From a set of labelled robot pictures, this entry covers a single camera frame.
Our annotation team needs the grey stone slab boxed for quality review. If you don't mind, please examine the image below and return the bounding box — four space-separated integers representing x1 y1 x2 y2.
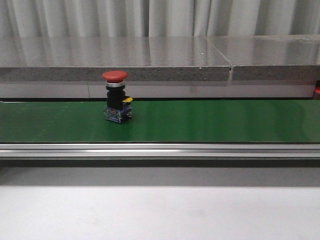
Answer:
206 35 320 85
0 37 230 82

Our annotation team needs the red push button yellow clip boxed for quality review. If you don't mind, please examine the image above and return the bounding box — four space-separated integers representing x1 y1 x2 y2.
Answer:
102 70 133 124

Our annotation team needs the green conveyor belt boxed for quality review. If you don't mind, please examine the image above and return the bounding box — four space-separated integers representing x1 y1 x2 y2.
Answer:
0 100 320 143

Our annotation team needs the red plastic tray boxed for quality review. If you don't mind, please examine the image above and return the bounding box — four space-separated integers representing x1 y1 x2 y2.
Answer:
313 86 320 100

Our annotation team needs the white base panel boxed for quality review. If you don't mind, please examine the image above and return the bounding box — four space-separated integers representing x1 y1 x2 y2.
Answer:
0 80 316 99

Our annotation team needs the grey stone slab right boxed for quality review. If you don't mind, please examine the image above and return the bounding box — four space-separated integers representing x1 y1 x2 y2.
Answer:
206 35 320 85

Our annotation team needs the white curtain backdrop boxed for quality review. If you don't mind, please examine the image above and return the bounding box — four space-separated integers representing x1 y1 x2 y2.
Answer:
0 0 320 38

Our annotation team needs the grey stone slab left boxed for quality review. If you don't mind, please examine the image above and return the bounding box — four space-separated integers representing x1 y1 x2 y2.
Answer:
0 37 230 82

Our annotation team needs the aluminium conveyor side rail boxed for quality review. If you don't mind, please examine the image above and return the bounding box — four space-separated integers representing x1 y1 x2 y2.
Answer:
0 143 320 160

